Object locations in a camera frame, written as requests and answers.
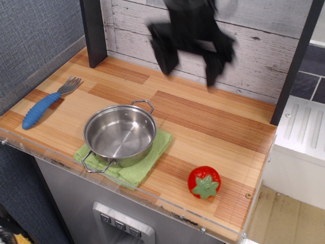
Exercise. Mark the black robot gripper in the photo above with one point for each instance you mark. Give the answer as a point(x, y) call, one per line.
point(192, 28)

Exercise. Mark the red toy strawberry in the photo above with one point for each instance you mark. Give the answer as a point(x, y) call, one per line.
point(204, 182)

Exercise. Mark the stainless steel pot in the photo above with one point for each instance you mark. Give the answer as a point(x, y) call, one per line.
point(120, 135)

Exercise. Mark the green folded cloth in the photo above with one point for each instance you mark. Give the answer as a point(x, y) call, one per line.
point(128, 177)

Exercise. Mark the white ridged appliance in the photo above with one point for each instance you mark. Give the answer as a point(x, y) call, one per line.
point(295, 165)

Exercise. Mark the grey control panel with buttons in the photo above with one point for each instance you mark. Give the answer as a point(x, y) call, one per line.
point(117, 227)

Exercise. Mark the yellow object bottom left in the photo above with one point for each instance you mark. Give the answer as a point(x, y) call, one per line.
point(20, 239)

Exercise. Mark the dark left post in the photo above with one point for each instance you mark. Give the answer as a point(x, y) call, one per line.
point(94, 31)

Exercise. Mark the dark post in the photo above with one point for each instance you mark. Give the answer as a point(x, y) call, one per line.
point(297, 59)
point(94, 31)

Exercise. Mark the dark right post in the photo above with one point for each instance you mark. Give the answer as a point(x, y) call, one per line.
point(297, 59)

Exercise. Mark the blue handled metal fork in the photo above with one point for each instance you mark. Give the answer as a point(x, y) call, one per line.
point(37, 111)

